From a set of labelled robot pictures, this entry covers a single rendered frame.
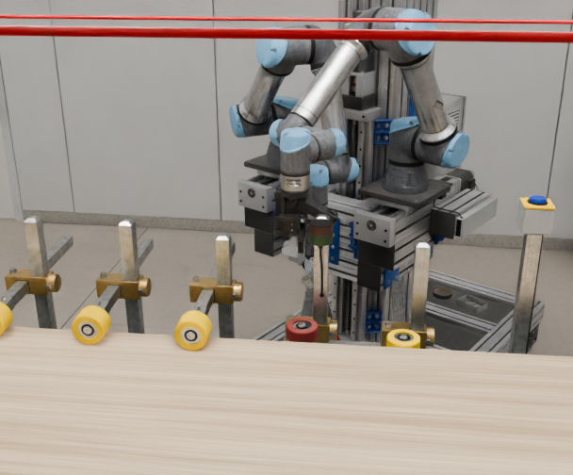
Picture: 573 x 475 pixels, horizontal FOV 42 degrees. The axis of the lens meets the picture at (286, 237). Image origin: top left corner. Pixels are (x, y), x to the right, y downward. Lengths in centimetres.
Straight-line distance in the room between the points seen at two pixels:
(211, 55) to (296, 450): 335
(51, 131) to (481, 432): 391
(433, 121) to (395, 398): 91
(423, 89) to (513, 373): 84
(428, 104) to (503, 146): 239
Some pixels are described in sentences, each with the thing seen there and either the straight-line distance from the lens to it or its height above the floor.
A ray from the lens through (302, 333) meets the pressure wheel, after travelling 182.
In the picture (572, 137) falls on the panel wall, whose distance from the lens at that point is 459.
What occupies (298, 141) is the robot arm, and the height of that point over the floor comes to 134.
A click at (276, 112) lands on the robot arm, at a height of 123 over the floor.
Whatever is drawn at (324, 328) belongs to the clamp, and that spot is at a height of 86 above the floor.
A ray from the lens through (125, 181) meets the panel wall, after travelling 489.
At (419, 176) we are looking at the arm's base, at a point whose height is 109.
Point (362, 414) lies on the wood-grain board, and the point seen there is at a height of 90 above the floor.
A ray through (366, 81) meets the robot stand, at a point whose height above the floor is 135.
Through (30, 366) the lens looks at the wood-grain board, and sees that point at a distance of 181.
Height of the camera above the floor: 182
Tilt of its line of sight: 23 degrees down
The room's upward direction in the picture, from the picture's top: straight up
